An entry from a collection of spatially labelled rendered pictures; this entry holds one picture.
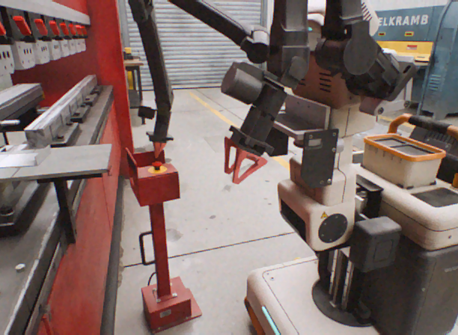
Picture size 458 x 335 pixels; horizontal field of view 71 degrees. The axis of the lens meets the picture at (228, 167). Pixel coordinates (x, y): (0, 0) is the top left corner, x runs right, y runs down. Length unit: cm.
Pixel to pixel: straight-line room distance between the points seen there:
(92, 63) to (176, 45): 545
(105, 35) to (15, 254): 237
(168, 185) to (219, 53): 740
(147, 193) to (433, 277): 98
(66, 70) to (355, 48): 257
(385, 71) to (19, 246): 83
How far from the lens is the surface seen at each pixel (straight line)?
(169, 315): 167
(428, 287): 121
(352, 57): 69
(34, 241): 79
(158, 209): 139
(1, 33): 95
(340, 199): 101
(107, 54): 295
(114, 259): 208
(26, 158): 89
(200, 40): 841
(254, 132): 64
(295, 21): 64
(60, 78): 302
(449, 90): 615
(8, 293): 68
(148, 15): 109
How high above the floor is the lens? 127
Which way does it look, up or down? 22 degrees down
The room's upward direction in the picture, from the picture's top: straight up
